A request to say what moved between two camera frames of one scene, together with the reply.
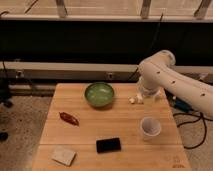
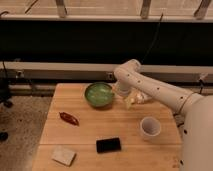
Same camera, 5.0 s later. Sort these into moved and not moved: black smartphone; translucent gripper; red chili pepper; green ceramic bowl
Moved: translucent gripper
Not moved: red chili pepper; green ceramic bowl; black smartphone
